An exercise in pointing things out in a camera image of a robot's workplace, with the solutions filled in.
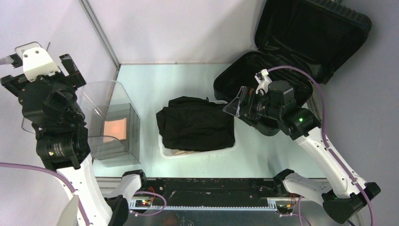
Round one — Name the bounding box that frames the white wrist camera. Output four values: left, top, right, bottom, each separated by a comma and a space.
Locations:
255, 69, 272, 96
7, 41, 61, 82

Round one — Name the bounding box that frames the white perforated plastic basket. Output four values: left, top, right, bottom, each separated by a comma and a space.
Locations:
158, 99, 238, 159

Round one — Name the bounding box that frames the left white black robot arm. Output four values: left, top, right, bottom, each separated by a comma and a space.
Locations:
0, 50, 149, 226

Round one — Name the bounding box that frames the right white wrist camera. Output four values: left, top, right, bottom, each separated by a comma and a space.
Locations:
255, 69, 272, 96

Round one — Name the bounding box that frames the clear acrylic bin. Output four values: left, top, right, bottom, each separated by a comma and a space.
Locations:
21, 80, 142, 168

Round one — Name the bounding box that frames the beige cloth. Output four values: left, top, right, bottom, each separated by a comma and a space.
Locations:
172, 150, 199, 156

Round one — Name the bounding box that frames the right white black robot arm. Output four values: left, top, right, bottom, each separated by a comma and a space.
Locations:
223, 81, 381, 224

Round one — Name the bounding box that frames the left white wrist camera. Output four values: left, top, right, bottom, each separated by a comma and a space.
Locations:
7, 41, 61, 82

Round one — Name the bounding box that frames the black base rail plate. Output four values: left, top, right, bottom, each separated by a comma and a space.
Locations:
144, 178, 299, 208

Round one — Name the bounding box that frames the black ribbed hard-shell suitcase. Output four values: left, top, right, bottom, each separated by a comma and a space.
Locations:
213, 0, 372, 136

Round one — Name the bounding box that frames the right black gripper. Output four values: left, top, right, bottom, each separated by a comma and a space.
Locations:
223, 86, 281, 120

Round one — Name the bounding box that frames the aluminium frame rail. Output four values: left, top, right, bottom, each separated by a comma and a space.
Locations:
96, 178, 331, 213

